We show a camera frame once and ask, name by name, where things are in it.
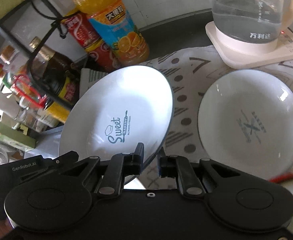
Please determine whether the orange juice bottle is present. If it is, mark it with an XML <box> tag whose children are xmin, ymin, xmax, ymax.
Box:
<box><xmin>73</xmin><ymin>0</ymin><xmax>149</xmax><ymax>66</ymax></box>

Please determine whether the patterned white table cloth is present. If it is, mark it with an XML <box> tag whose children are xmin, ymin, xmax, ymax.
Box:
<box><xmin>80</xmin><ymin>27</ymin><xmax>293</xmax><ymax>190</ymax></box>

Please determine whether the glass electric kettle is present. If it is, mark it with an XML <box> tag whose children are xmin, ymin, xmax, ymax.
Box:
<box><xmin>211</xmin><ymin>0</ymin><xmax>293</xmax><ymax>44</ymax></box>

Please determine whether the dark soy sauce bottle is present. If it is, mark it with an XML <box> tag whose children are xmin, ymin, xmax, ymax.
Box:
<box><xmin>31</xmin><ymin>44</ymin><xmax>80</xmax><ymax>124</ymax></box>

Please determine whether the green carton box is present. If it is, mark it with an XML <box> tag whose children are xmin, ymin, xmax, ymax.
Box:
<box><xmin>0</xmin><ymin>122</ymin><xmax>36</xmax><ymax>152</ymax></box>

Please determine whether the red cola can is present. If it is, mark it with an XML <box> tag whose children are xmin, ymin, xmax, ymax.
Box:
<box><xmin>61</xmin><ymin>9</ymin><xmax>121</xmax><ymax>73</ymax></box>

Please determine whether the white Sweet bakery plate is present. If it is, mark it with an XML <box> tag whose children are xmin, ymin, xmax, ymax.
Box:
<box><xmin>59</xmin><ymin>66</ymin><xmax>174</xmax><ymax>169</ymax></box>

